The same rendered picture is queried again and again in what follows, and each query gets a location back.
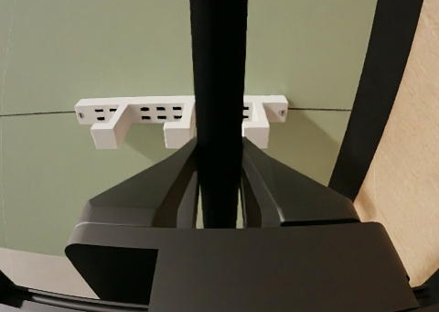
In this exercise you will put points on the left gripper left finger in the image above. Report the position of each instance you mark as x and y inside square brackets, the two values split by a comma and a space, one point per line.
[153, 195]

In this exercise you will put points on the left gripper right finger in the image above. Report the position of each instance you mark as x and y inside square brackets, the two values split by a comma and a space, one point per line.
[287, 198]

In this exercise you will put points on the black long bar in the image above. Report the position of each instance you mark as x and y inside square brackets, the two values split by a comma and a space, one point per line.
[218, 45]

